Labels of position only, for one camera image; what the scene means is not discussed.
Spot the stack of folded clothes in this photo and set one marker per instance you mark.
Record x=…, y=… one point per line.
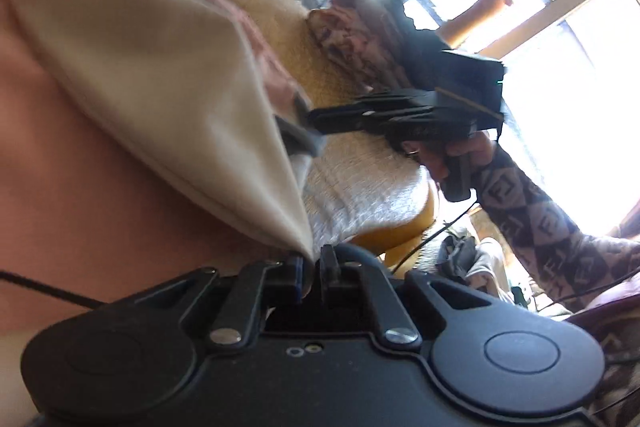
x=360, y=42

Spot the grey clothes pile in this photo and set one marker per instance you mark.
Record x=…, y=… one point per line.
x=465, y=262

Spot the person's right hand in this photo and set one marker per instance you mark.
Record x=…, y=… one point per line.
x=432, y=159

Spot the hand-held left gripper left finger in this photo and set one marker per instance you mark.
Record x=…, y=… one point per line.
x=298, y=279

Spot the person's right forearm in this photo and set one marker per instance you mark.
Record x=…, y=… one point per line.
x=545, y=232

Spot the pink white grey sweatshirt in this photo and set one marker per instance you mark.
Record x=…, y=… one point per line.
x=125, y=82

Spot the yellow chair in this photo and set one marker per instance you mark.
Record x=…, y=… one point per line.
x=390, y=237

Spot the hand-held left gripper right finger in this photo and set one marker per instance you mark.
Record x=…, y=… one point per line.
x=327, y=274

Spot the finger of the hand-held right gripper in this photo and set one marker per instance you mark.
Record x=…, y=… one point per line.
x=360, y=119
x=400, y=98

